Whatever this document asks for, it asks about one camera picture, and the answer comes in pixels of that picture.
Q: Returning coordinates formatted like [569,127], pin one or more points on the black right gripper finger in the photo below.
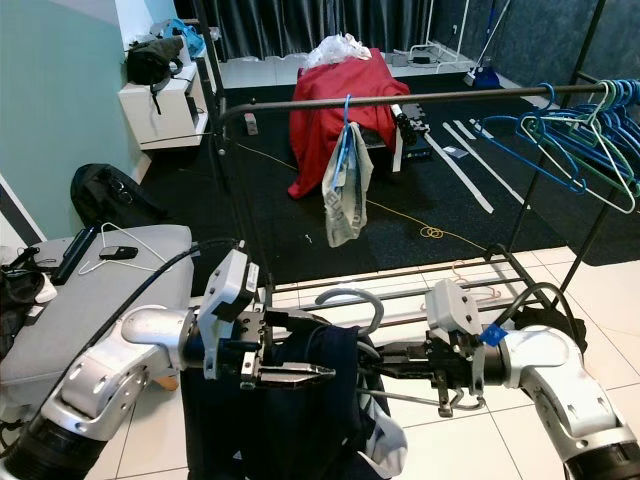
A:
[398,350]
[390,371]

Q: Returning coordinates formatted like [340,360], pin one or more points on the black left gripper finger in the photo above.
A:
[295,376]
[290,320]

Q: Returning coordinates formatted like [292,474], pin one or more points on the navy garment with gold print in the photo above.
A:
[260,430]

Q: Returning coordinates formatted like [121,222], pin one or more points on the black shoulder bag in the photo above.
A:
[153,62]

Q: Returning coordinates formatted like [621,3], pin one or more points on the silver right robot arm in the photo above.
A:
[570,390]

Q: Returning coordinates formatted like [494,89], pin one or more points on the blue hanger carrying grey garment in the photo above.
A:
[350,105]

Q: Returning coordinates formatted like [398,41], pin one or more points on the blue plastic hanger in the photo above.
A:
[622,92]
[550,92]
[634,95]

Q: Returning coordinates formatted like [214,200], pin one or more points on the pale green hanger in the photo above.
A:
[608,90]

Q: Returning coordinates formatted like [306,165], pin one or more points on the black carpet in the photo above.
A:
[280,225]

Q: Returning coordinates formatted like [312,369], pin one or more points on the grey garment with lettering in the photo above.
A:
[348,210]

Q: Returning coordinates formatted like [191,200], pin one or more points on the small black remote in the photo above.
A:
[120,252]

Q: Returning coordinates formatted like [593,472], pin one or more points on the grey upholstered ottoman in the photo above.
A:
[80,320]

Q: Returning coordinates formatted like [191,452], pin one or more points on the black flat device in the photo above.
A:
[77,253]

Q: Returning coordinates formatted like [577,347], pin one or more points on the white floor strip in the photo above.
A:
[460,172]

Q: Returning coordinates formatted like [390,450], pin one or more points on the black pile of gear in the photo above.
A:
[22,290]

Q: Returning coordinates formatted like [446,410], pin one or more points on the black backpack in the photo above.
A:
[115,195]

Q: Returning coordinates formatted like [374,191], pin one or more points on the small grey remote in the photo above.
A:
[251,122]

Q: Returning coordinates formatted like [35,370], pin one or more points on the black white machine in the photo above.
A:
[413,123]

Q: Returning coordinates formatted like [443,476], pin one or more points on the red cloth cover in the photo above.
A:
[330,95]

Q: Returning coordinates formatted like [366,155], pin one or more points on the white shelf unit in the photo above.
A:
[155,118]

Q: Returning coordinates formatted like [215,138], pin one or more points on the black metal clothes rack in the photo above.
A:
[410,96]

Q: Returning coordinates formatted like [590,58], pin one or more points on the white plastic bag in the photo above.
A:
[338,50]

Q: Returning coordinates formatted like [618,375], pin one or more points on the blue mop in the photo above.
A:
[482,75]

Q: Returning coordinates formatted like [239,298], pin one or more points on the blue bag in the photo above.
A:
[185,38]

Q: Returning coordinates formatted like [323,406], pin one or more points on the dark curtain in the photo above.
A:
[320,20]

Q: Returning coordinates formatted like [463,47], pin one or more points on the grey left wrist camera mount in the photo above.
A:
[228,285]

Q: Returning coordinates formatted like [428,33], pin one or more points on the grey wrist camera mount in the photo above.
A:
[452,305]
[228,285]

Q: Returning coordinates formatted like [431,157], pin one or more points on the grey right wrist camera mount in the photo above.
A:
[452,305]

